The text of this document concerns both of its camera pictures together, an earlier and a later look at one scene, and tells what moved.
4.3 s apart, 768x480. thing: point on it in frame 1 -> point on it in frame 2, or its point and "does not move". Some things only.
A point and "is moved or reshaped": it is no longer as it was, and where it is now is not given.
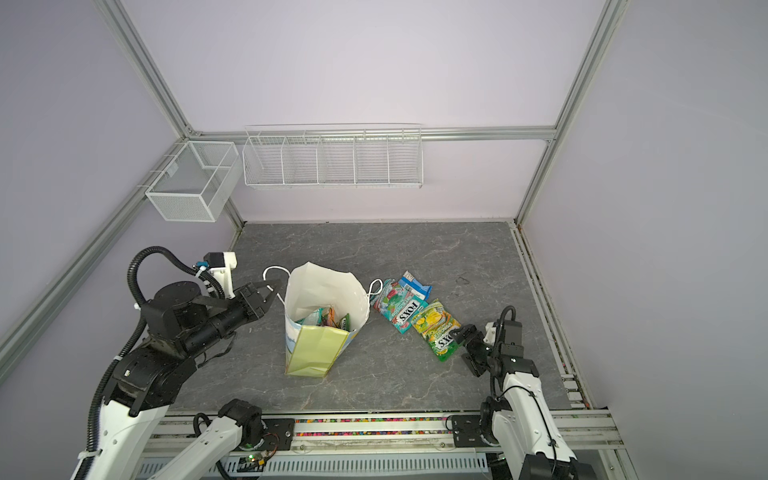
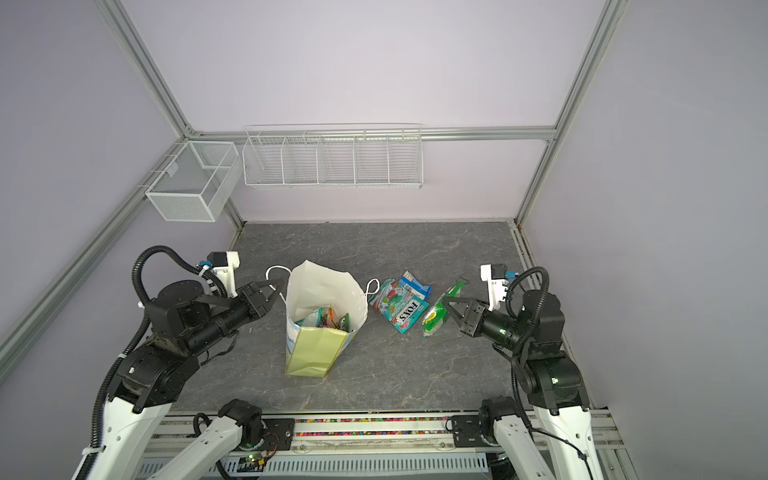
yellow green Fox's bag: (435, 322) is moved or reshaped
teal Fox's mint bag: (396, 302) does not move
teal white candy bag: (313, 318) does not move
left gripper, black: (253, 300) does not move
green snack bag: (346, 322) does not move
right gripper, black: (468, 331) -> (470, 322)
